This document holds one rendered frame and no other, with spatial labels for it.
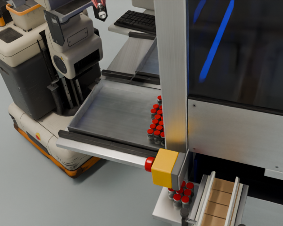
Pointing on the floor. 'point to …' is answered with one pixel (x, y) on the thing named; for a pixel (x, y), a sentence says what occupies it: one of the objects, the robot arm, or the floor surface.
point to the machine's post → (174, 73)
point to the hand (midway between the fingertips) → (99, 5)
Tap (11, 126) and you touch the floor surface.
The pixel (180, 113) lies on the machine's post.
